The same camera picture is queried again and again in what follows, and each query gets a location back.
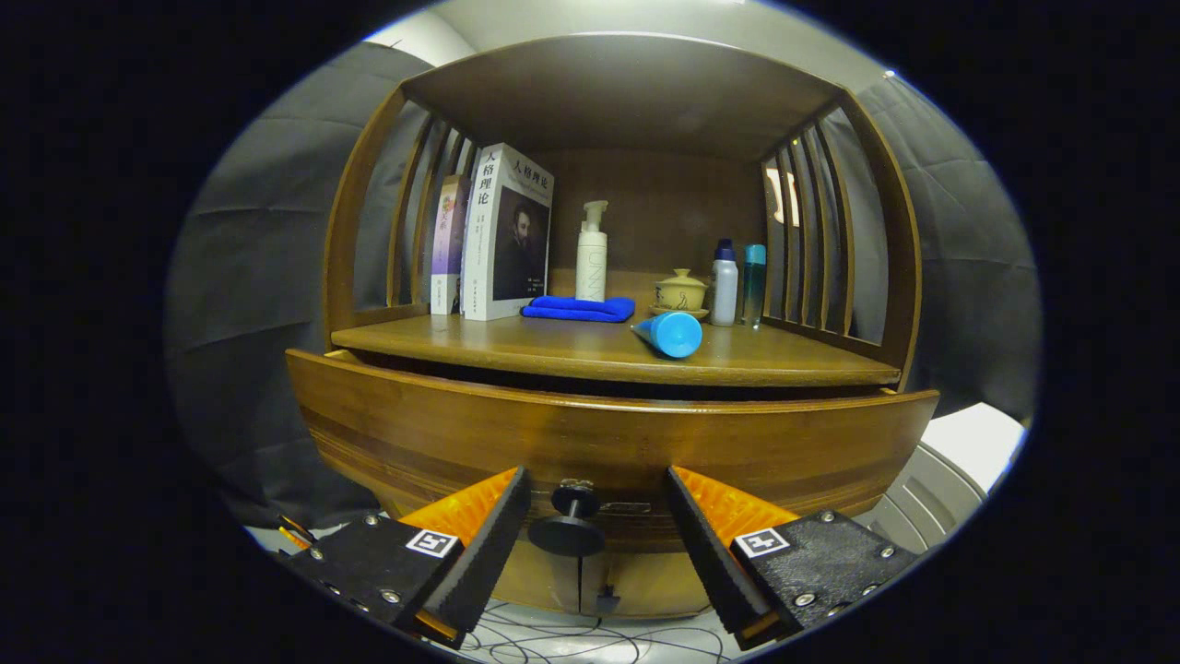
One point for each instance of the folded blue cloth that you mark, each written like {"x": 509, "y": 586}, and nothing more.
{"x": 576, "y": 309}

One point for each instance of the thick white book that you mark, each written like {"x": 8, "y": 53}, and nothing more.
{"x": 484, "y": 258}

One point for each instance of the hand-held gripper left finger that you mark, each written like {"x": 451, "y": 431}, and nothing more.
{"x": 489, "y": 553}

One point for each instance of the thin purple book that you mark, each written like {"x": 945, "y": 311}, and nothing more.
{"x": 449, "y": 240}

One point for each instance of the black backdrop cloth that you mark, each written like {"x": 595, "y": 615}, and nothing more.
{"x": 258, "y": 277}

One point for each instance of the wooden countertop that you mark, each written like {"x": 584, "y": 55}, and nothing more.
{"x": 553, "y": 350}

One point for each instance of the blue cosmetic tube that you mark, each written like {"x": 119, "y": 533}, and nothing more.
{"x": 673, "y": 334}

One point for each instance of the white grey box unit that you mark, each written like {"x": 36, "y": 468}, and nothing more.
{"x": 977, "y": 438}

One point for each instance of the clear teal bottle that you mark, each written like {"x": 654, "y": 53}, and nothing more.
{"x": 754, "y": 281}

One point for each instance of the wooden cabinet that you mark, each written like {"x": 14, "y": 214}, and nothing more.
{"x": 627, "y": 92}

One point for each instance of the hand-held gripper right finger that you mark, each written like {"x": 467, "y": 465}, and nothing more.
{"x": 712, "y": 553}

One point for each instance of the wooden cabinet door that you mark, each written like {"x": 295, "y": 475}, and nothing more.
{"x": 544, "y": 581}
{"x": 654, "y": 581}

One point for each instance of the white bottle with blue cap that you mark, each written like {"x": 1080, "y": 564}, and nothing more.
{"x": 724, "y": 290}

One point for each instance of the white pump bottle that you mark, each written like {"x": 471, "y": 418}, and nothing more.
{"x": 591, "y": 267}

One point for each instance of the yellow lidded tea cup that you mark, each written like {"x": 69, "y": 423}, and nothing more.
{"x": 680, "y": 293}

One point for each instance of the small black door latch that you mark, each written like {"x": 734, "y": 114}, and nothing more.
{"x": 606, "y": 599}

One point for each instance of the orange black tool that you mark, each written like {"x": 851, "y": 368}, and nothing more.
{"x": 295, "y": 533}

